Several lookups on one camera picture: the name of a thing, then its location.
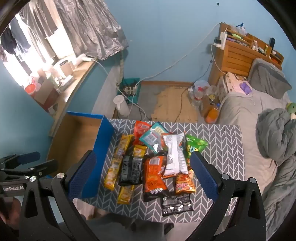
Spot grey chevron tablecloth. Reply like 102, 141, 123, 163
76, 118, 245, 224

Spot white round container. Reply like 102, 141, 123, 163
53, 59, 72, 77

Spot braided rope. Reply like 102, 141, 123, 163
119, 53, 126, 82

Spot white socket block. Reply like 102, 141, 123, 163
218, 32, 228, 49

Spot wooden windowsill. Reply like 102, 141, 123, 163
48, 60, 97, 137

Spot blue cardboard box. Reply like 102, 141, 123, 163
47, 111, 115, 200

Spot person's left forearm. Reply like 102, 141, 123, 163
0, 198, 22, 224

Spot long yellow snack packet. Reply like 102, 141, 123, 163
103, 134, 134, 190

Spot orange pink-print snack packet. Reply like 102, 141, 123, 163
174, 170, 196, 194

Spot white silver snack packet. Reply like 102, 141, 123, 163
162, 133, 188, 176

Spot teal snack packet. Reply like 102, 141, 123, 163
139, 122, 170, 154

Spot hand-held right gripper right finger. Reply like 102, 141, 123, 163
187, 151, 266, 241

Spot clear plastic bottle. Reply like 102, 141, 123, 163
193, 80, 211, 105

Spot small yellow snack packet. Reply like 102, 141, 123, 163
132, 145, 148, 158

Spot red lidded container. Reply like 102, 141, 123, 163
25, 83, 37, 98

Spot wooden headboard shelf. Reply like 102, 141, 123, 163
208, 22, 285, 85

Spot large orange snack packet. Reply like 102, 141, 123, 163
143, 156, 170, 202

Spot white wall cable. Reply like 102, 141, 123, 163
136, 22, 223, 84

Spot short yellow chips packet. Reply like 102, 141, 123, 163
117, 185, 135, 204

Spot green plush toy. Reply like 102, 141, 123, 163
285, 102, 296, 120

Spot printed pink pillow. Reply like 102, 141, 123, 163
217, 72, 249, 100

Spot grey blanket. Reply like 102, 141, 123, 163
255, 108, 296, 165

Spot brown cardboard box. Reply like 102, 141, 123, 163
35, 74, 59, 109

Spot purple pouch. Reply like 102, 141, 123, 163
240, 82, 252, 95

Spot grey curtain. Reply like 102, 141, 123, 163
18, 0, 129, 61

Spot teal plastic crate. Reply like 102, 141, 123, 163
117, 77, 141, 103

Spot bed with grey sheet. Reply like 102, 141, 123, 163
217, 88, 296, 230

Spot red snack packet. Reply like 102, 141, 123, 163
133, 120, 152, 145

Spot white plastic pitcher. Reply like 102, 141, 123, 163
113, 95, 129, 117

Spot green snack packet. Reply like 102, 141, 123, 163
184, 134, 208, 171

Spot dark hanging clothes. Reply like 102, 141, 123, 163
0, 25, 30, 63

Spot orange soda bottle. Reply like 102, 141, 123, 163
205, 104, 221, 123

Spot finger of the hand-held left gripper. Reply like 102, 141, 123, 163
0, 152, 41, 171
0, 160, 58, 180

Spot black white-print snack packet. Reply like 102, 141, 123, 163
161, 193, 194, 217

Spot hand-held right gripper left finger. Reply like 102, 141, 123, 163
20, 150, 102, 241

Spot grey pillow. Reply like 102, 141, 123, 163
248, 58, 292, 100

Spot cardboard sheet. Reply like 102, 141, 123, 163
151, 87, 199, 122

